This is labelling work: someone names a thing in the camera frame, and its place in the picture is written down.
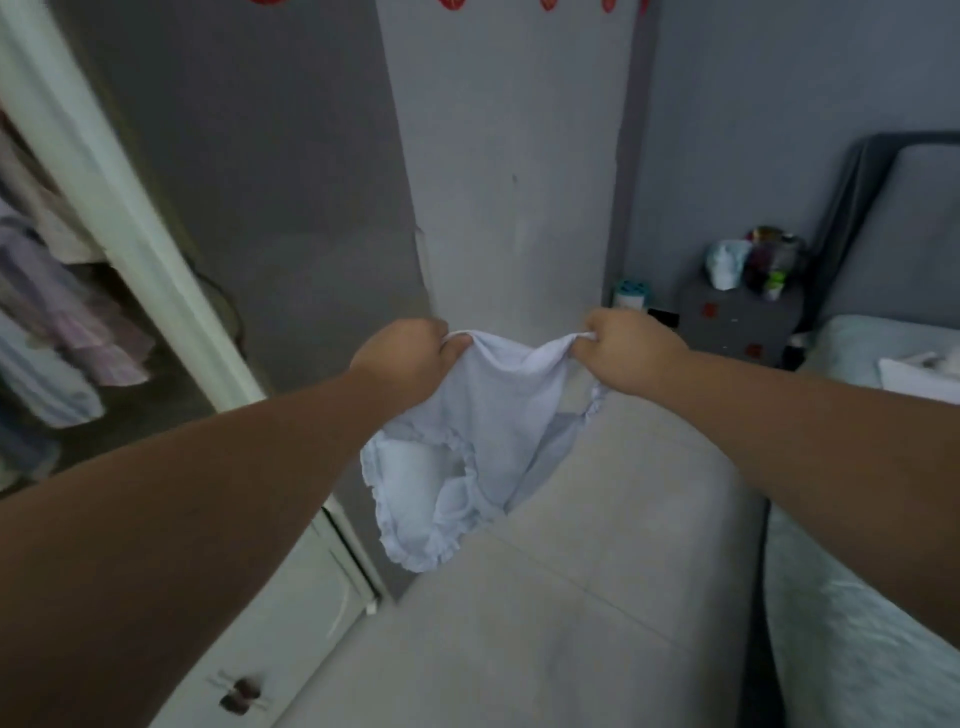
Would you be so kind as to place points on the person's right hand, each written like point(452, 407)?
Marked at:
point(630, 352)

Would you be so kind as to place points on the green capped bottle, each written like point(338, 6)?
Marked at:
point(775, 285)

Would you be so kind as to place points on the dark grey nightstand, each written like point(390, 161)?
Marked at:
point(739, 322)

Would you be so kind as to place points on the white changing mat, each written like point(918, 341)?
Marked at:
point(919, 375)

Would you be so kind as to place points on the row of baby clothes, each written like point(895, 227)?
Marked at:
point(45, 337)

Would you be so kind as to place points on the person's right forearm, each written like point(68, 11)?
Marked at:
point(825, 465)

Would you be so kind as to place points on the cream arched wardrobe door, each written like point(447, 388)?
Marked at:
point(112, 210)

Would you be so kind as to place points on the bed with green quilted sheet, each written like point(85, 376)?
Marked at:
point(847, 652)

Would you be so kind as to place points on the white crumpled bag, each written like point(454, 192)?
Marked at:
point(726, 262)

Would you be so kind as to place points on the dark glass jar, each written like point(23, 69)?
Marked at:
point(769, 251)

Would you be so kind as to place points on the person's left hand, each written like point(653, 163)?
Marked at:
point(405, 360)

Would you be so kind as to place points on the grey panel wardrobe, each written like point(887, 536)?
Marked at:
point(262, 187)

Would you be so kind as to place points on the person's left forearm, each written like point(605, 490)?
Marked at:
point(150, 540)

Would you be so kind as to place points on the light blue baby garment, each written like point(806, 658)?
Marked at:
point(487, 420)

